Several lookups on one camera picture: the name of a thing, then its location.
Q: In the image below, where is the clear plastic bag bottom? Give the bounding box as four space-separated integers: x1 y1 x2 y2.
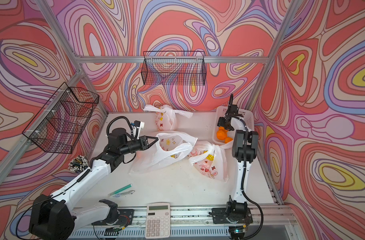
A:
129 131 198 175

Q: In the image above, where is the green pen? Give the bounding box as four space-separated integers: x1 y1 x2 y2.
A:
108 184 132 197

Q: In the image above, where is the black wire basket back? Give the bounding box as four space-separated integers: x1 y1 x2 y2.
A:
141 50 207 86

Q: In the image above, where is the white plastic fruit basket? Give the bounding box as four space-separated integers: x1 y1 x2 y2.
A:
212 106 255 145

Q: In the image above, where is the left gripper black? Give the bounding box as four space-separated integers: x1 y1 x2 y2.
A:
118 136 158 157

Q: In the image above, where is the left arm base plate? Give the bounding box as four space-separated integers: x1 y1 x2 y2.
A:
92 209 134 227

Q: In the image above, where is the orange fruit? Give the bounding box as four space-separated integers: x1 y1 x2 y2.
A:
216 127 228 141
225 137 233 143

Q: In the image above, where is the white desk calculator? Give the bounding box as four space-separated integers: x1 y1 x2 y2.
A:
145 203 171 240

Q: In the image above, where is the printed white plastic bag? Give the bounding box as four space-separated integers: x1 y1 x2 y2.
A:
188 140 233 183

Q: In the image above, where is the orange fruit bottom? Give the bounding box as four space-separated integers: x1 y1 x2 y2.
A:
225 137 233 143

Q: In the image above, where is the cup of pens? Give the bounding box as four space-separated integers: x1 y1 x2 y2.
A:
68 155 89 174

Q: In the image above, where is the black wire basket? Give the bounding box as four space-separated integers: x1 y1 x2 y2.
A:
22 83 99 154
141 50 207 86

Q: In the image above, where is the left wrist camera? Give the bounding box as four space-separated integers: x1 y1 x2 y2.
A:
132 121 144 139

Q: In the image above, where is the black wire basket left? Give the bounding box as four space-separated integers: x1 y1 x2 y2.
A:
22 83 99 154

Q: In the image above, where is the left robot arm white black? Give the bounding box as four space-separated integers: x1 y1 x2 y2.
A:
28 128 158 240

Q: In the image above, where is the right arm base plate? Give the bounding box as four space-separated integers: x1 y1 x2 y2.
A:
209 208 254 226

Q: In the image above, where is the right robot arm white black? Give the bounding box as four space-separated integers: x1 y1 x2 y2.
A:
217 103 259 216

